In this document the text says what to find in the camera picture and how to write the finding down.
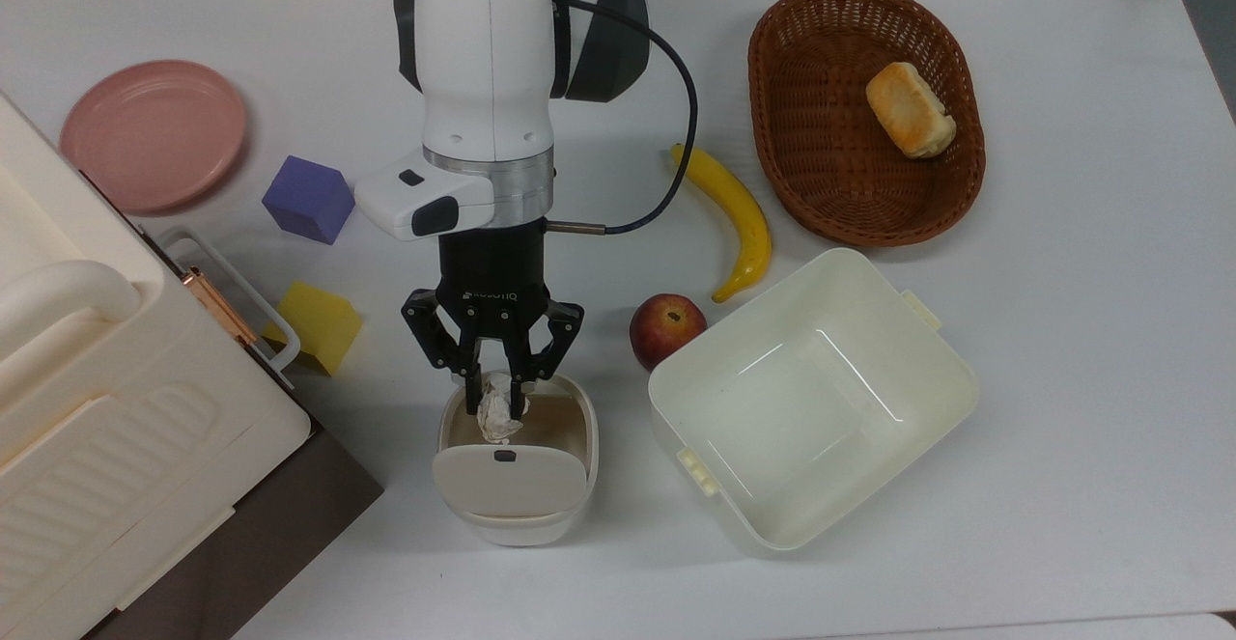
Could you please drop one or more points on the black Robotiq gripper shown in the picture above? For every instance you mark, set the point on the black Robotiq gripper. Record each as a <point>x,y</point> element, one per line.
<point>492,273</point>

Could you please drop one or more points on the white paper ball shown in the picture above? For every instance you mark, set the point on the white paper ball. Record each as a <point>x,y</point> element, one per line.
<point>495,415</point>

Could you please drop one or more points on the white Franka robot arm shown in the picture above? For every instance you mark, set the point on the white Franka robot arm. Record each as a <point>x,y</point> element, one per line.
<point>483,41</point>

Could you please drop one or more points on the cream trash can with lid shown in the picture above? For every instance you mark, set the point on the cream trash can with lid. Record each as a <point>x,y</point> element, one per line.
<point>512,486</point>

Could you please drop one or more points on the red apple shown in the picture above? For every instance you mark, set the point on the red apple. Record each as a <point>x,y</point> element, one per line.
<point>666,331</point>

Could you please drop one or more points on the yellow cube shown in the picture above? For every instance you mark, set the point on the yellow cube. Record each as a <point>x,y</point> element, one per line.
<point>323,326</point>

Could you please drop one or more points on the purple cube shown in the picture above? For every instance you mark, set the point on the purple cube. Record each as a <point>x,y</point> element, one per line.
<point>309,198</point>

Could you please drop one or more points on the yellow banana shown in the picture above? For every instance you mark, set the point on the yellow banana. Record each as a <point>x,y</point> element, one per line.
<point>744,215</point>

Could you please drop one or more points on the dark brown drawer base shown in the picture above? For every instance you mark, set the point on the dark brown drawer base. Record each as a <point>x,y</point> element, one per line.
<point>290,524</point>

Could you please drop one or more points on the white square plastic container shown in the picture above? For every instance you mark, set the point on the white square plastic container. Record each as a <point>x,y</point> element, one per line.
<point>811,399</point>

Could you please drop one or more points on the brown wicker basket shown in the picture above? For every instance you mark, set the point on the brown wicker basket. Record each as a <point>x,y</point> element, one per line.
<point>821,157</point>

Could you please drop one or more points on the pink plate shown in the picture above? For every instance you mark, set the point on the pink plate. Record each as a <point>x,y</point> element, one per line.
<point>154,136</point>

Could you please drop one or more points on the cream plastic cabinet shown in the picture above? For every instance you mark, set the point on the cream plastic cabinet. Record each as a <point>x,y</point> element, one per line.
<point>97,428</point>

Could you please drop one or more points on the toasted bread piece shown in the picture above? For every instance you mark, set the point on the toasted bread piece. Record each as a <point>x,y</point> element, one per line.
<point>910,111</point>

